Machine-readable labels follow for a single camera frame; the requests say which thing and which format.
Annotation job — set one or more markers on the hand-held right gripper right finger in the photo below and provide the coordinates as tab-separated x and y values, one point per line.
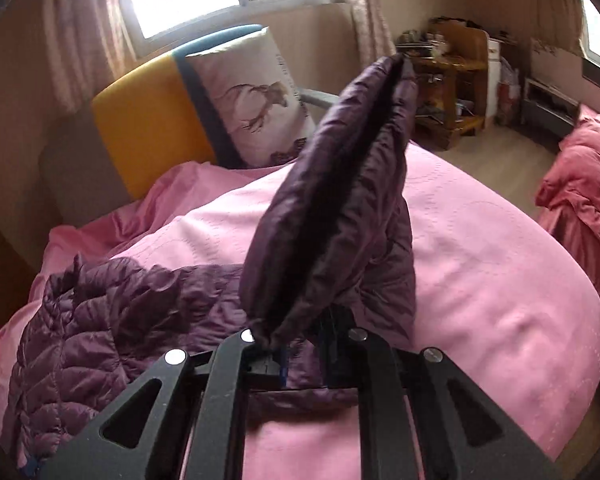
338	360

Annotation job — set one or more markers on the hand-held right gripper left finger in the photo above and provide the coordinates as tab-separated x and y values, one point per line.
261	366

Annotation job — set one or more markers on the purple down jacket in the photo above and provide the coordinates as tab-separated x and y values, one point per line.
330	185

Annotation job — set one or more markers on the pink bed sheet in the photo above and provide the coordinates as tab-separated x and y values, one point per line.
480	260

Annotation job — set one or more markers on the grey yellow blue headboard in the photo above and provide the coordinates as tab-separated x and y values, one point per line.
145	110

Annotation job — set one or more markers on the white deer print pillow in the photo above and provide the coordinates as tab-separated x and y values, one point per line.
250	85

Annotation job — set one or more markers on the wooden shelf unit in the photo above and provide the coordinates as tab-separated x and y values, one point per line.
450	85

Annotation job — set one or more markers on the red quilt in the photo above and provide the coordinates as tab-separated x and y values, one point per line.
585	185

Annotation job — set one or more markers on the white cabinet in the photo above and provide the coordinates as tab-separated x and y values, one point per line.
495	75

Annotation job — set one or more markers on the pink patterned curtain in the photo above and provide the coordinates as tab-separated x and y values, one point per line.
80	25
365	5

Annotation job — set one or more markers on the grey bed rail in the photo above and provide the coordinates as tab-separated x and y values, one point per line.
315	97

